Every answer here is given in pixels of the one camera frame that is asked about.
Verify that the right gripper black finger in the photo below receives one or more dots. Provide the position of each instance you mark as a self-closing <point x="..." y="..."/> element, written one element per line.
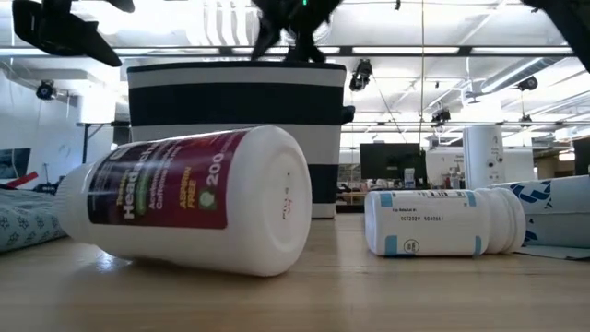
<point x="305" y="50"/>
<point x="266" y="40"/>

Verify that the white bottle maroon label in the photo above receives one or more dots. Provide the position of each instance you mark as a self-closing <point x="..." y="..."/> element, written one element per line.
<point x="263" y="207"/>

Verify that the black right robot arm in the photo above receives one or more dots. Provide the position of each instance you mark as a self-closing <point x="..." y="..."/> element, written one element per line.
<point x="571" y="23"/>

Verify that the navy white-striped fabric basket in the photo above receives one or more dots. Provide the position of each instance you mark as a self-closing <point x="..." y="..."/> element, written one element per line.
<point x="230" y="101"/>

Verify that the black ceiling-mounted device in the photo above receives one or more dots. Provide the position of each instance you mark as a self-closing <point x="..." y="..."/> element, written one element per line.
<point x="441" y="115"/>
<point x="45" y="90"/>
<point x="362" y="74"/>
<point x="527" y="83"/>

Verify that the black computer monitor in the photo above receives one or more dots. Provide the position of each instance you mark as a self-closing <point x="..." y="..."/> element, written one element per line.
<point x="392" y="161"/>

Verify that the red bar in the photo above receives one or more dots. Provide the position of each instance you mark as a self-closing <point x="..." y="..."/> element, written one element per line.
<point x="23" y="180"/>

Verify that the teal patterned cloth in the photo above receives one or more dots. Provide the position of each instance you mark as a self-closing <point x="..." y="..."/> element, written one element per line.
<point x="23" y="221"/>

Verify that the white cylindrical column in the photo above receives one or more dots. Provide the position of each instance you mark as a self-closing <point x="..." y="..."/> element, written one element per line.
<point x="484" y="157"/>

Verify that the white bottle blue label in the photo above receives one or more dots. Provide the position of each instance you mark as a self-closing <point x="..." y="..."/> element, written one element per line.
<point x="442" y="223"/>

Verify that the grey patterned pouch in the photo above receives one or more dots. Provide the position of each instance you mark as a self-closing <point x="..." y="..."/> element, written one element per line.
<point x="553" y="216"/>

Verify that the dark wall panel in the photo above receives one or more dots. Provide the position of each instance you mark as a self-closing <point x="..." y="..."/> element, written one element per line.
<point x="14" y="161"/>

